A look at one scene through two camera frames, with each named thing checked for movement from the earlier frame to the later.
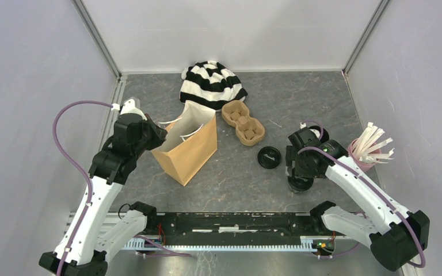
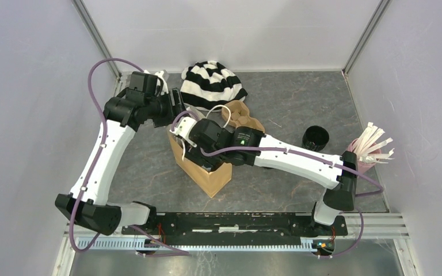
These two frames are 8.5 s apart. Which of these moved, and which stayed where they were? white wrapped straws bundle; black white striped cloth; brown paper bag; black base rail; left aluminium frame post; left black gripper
Moved: brown paper bag; left black gripper
Stayed: white wrapped straws bundle; left aluminium frame post; black base rail; black white striped cloth
